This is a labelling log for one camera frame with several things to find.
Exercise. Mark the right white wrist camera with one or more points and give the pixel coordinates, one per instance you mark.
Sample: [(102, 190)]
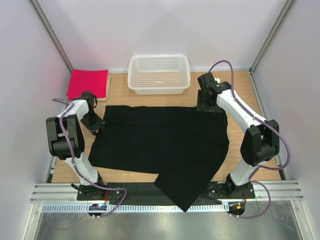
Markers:
[(217, 80)]

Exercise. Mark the folded pink t-shirt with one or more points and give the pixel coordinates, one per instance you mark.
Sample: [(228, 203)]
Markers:
[(93, 81)]

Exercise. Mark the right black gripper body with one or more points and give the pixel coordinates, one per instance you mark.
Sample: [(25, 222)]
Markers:
[(208, 108)]

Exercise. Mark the white perforated plastic basket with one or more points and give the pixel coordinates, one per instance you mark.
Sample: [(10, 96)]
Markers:
[(158, 74)]

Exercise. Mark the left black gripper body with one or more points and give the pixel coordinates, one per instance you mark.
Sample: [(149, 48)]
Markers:
[(93, 124)]

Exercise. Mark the white slotted cable duct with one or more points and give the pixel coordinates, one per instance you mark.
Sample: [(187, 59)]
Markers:
[(99, 208)]

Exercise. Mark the folded beige t-shirt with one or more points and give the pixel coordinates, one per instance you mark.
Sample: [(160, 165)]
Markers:
[(108, 87)]

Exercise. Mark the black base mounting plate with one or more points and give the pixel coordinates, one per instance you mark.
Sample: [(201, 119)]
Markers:
[(147, 194)]

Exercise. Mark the black t-shirt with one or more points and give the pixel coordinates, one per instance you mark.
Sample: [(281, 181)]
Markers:
[(184, 147)]

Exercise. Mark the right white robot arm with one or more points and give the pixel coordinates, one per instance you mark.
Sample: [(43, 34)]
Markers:
[(259, 144)]

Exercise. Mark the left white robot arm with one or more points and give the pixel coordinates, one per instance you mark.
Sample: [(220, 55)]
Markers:
[(66, 141)]

